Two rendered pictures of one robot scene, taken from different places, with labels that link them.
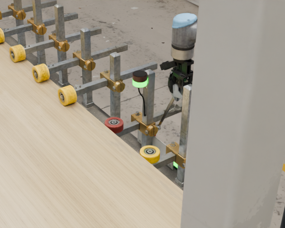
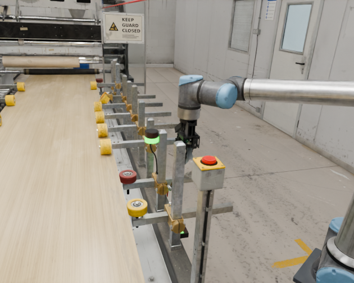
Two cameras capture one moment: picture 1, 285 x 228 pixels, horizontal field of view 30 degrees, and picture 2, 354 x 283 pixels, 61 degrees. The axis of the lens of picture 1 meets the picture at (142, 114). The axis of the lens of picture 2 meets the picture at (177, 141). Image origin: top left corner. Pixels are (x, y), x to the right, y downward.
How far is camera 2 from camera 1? 1.11 m
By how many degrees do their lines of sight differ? 20
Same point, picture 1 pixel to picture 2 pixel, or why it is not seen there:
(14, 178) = (2, 199)
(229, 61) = not seen: outside the picture
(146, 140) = (158, 198)
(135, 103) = not seen: hidden behind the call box
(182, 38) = (184, 96)
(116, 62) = (150, 125)
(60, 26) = (134, 102)
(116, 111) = (149, 170)
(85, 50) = (140, 118)
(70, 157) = (64, 192)
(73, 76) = not seen: hidden behind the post
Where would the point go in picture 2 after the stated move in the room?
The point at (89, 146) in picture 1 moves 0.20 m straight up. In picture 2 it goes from (89, 188) to (85, 144)
